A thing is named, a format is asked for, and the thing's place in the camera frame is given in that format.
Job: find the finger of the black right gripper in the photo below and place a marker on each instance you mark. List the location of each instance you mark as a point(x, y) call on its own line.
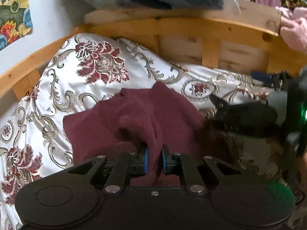
point(277, 81)

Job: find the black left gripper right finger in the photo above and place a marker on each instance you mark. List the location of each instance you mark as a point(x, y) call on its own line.
point(185, 167)

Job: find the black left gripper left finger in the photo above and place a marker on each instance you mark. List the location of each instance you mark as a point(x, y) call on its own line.
point(127, 165)

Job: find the maroon small garment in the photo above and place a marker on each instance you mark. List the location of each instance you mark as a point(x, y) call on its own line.
point(152, 118)

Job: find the pink fluffy cloth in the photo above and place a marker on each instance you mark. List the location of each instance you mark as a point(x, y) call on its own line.
point(293, 28)

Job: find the white floral satin bedspread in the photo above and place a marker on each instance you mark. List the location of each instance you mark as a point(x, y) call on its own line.
point(87, 69)

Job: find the wooden bed frame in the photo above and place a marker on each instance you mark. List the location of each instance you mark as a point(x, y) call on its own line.
point(241, 39)

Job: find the colourful wall poster centre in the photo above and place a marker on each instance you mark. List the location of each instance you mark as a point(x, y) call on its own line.
point(16, 21)

